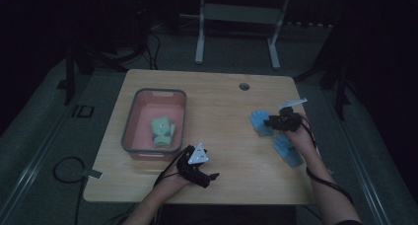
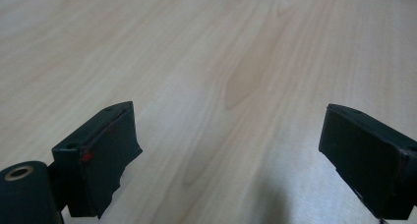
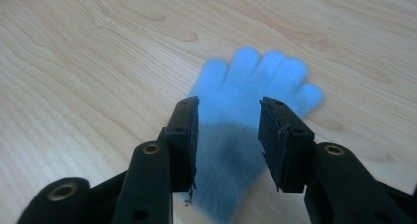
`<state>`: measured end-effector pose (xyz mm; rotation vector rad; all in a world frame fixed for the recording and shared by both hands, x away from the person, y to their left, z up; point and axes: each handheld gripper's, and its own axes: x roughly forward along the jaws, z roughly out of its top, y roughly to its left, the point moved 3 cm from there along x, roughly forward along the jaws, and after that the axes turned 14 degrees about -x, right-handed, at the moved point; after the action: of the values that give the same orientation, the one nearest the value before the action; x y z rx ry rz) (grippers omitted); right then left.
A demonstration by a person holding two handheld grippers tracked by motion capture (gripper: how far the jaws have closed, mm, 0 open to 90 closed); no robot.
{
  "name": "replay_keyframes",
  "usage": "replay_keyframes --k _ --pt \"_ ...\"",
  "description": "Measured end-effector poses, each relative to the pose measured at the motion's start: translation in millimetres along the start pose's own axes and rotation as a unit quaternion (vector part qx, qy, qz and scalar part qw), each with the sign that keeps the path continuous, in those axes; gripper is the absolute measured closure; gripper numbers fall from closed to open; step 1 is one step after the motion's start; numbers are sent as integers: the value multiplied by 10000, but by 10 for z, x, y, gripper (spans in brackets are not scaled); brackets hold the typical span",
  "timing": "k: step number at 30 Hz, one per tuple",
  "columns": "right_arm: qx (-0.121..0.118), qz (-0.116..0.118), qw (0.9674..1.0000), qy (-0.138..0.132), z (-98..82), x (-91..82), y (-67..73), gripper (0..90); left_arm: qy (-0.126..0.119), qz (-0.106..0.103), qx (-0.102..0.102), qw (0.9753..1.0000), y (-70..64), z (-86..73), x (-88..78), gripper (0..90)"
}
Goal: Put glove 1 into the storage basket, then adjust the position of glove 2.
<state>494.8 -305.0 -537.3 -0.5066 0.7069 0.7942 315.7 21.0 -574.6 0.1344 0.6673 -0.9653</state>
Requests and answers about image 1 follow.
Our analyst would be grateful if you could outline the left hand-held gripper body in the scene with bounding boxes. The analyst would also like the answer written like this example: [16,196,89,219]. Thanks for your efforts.
[175,142,212,184]

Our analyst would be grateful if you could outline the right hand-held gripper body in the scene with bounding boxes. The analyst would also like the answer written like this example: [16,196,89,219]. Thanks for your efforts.
[277,98,309,132]

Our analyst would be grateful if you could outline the plain blue knit glove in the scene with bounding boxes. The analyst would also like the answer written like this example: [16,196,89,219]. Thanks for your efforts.
[248,109,276,138]

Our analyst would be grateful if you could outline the blue knit glove with face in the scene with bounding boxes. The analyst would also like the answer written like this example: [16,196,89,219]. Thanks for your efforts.
[273,133,306,169]

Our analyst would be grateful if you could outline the green knit glove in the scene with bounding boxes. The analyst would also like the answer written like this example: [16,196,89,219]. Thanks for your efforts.
[152,134,173,148]
[150,115,176,139]

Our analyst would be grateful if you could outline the pink basin with grey rim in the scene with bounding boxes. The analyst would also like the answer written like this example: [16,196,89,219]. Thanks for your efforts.
[120,87,188,162]

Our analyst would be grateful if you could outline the person's right hand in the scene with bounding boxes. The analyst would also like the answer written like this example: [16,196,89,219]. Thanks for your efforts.
[285,125,317,156]

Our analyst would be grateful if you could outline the person's left hand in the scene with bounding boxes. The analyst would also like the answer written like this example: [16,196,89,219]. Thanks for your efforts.
[161,170,193,197]

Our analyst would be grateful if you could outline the person's dark clothing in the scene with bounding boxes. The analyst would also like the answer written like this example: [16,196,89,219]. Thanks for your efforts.
[157,203,298,225]

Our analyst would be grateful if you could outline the black tripod stand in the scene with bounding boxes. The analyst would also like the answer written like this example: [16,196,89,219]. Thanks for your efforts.
[293,21,354,121]

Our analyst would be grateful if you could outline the black equipment stand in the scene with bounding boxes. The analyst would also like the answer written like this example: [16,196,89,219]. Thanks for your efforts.
[63,0,153,107]

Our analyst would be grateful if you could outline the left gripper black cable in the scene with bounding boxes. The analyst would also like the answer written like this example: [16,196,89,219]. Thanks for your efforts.
[152,148,186,189]

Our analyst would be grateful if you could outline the grey cable adapter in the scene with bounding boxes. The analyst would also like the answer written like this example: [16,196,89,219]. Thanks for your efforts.
[81,168,105,181]

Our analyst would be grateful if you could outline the white metal stand frame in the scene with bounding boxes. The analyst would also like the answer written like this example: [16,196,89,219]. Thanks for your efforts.
[194,0,293,71]

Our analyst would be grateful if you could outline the black cables on floor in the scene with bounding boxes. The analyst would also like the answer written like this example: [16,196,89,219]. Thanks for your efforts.
[143,30,163,71]

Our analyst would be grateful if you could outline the black floor cable loop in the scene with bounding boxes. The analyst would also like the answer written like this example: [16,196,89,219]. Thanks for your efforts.
[52,156,87,225]

